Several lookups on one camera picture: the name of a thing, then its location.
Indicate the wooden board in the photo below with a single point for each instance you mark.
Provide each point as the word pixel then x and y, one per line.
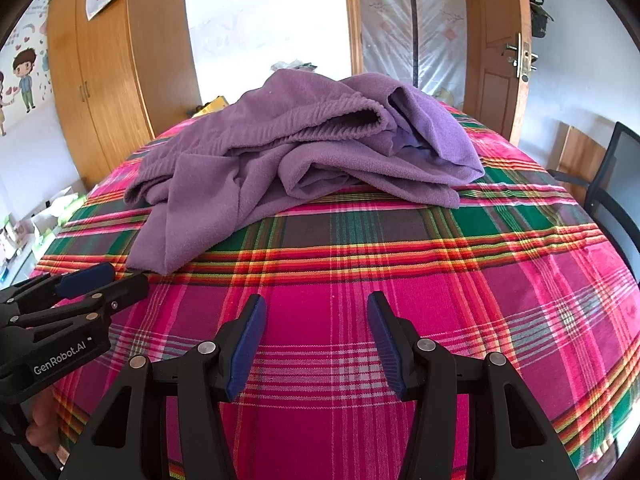
pixel 580 157

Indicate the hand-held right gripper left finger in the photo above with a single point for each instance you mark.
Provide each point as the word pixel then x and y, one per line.
pixel 245 350

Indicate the wooden door frame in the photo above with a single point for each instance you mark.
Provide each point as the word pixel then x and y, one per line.
pixel 352 15

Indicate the black office chair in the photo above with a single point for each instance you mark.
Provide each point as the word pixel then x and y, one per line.
pixel 612 175

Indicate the person's left hand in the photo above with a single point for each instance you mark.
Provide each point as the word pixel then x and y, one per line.
pixel 45 425

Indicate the wooden door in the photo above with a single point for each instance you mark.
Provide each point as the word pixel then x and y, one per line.
pixel 495 35

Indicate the clear plastic door curtain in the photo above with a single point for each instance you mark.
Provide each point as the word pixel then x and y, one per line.
pixel 415 25

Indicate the green tissue pack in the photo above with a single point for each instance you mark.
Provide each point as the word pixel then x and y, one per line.
pixel 67 203

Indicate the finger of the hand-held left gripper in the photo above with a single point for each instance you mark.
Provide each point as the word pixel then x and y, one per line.
pixel 120 292
pixel 82 277

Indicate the wooden wardrobe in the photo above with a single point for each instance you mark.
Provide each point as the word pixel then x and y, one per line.
pixel 110 85

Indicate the yellow bag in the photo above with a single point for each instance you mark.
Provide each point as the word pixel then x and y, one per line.
pixel 212 106

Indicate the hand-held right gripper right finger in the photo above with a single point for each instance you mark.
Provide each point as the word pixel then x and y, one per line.
pixel 387 350

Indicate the cartoon wall sticker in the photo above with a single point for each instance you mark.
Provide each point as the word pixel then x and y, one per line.
pixel 22 70

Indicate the pink plaid blanket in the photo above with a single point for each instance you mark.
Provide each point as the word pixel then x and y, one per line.
pixel 400 270

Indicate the purple fleece pants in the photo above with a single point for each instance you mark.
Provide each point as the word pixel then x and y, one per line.
pixel 300 150

